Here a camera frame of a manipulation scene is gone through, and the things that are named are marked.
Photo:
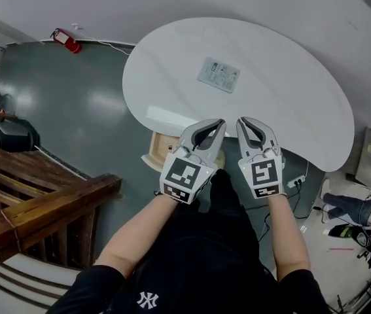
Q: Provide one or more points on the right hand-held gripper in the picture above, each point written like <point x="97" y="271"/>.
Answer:
<point x="263" y="175"/>

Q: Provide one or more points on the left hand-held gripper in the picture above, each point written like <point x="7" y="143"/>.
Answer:
<point x="185" y="175"/>

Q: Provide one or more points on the light wooden drawer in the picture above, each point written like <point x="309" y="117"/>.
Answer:
<point x="159" y="148"/>

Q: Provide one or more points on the pale makeup packet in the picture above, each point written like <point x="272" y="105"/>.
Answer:
<point x="218" y="74"/>

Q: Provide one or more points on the person's left forearm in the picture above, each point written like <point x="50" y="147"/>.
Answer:
<point x="136" y="234"/>

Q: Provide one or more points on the person's right forearm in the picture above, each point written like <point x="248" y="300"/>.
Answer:
<point x="288" y="234"/>

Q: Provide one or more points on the white power strip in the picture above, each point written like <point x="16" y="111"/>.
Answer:
<point x="295" y="182"/>

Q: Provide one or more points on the person's black trousers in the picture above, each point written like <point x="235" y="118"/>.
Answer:
<point x="222" y="198"/>

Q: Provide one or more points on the black and green shoe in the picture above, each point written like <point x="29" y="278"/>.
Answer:
<point x="343" y="231"/>

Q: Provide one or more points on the pink strip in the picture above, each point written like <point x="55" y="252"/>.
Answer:
<point x="340" y="249"/>

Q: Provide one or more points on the person's black t-shirt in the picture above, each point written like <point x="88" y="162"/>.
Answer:
<point x="204" y="283"/>

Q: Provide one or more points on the red fire extinguisher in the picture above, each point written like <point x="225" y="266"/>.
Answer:
<point x="69" y="41"/>

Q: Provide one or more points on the brown wooden stair railing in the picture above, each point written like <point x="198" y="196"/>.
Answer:
<point x="41" y="191"/>

